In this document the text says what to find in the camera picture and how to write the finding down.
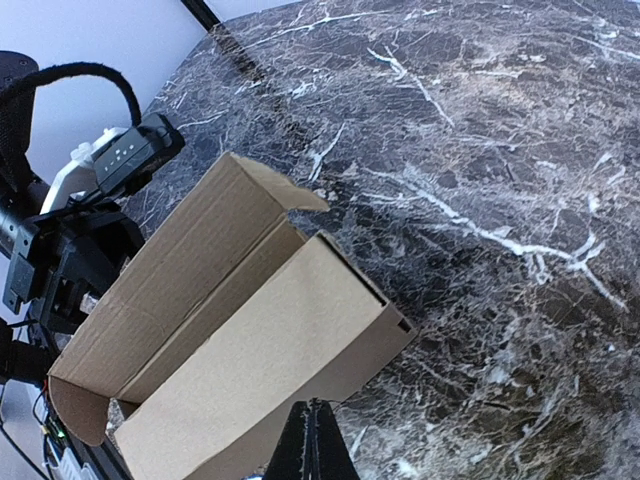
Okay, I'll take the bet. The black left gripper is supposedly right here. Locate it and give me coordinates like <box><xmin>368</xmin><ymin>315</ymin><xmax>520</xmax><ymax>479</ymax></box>
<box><xmin>2</xmin><ymin>209</ymin><xmax>144</xmax><ymax>334</ymax></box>

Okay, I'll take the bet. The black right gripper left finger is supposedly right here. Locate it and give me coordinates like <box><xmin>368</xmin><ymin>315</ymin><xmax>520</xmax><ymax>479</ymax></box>
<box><xmin>264</xmin><ymin>401</ymin><xmax>312</xmax><ymax>480</ymax></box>

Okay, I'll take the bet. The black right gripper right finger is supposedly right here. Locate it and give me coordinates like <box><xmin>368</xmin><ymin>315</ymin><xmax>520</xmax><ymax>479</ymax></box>
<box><xmin>310</xmin><ymin>399</ymin><xmax>360</xmax><ymax>480</ymax></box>

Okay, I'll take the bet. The brown cardboard paper box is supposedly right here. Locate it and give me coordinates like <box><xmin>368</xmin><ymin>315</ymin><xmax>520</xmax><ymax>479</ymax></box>
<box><xmin>48</xmin><ymin>152</ymin><xmax>416</xmax><ymax>479</ymax></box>

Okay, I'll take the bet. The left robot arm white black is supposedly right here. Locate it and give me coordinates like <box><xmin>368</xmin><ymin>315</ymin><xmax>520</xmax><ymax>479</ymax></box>
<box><xmin>1</xmin><ymin>51</ymin><xmax>143</xmax><ymax>335</ymax></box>

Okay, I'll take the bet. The small green circuit board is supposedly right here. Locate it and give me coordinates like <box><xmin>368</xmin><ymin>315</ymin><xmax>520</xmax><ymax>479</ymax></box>
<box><xmin>43</xmin><ymin>414</ymin><xmax>70</xmax><ymax>452</ymax></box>

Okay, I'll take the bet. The white slotted cable duct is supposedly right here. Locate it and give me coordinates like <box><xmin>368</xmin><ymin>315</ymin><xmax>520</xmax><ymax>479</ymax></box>
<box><xmin>48</xmin><ymin>447</ymin><xmax>99</xmax><ymax>480</ymax></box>

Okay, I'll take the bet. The black left frame post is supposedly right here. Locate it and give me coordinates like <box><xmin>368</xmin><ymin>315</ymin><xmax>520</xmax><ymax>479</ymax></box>
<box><xmin>181</xmin><ymin>0</ymin><xmax>221</xmax><ymax>31</ymax></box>

